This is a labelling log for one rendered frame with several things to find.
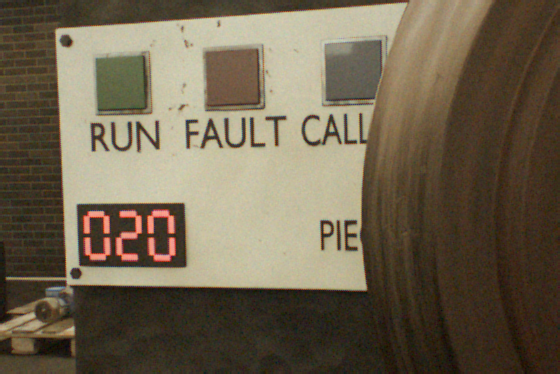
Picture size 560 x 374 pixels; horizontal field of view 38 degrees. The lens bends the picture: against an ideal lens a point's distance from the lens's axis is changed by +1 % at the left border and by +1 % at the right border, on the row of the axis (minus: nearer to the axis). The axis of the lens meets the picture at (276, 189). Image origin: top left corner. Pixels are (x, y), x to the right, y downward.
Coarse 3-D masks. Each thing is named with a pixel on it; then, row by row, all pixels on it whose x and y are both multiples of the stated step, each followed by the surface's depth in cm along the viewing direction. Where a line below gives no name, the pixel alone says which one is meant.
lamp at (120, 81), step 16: (96, 64) 54; (112, 64) 54; (128, 64) 54; (144, 64) 54; (96, 80) 55; (112, 80) 54; (128, 80) 54; (144, 80) 54; (96, 96) 55; (112, 96) 54; (128, 96) 54; (144, 96) 54
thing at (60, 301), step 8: (48, 288) 483; (56, 288) 481; (64, 288) 484; (48, 296) 479; (56, 296) 478; (64, 296) 487; (72, 296) 489; (40, 304) 472; (48, 304) 469; (56, 304) 472; (64, 304) 479; (72, 304) 488; (40, 312) 472; (48, 312) 472; (56, 312) 471; (64, 312) 483; (72, 312) 490; (40, 320) 471; (48, 320) 469
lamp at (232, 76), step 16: (256, 48) 51; (208, 64) 52; (224, 64) 52; (240, 64) 52; (256, 64) 51; (208, 80) 52; (224, 80) 52; (240, 80) 52; (256, 80) 52; (208, 96) 52; (224, 96) 52; (240, 96) 52; (256, 96) 52
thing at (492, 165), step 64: (512, 0) 33; (512, 64) 33; (448, 128) 34; (512, 128) 33; (448, 192) 34; (512, 192) 32; (448, 256) 35; (512, 256) 33; (448, 320) 35; (512, 320) 34
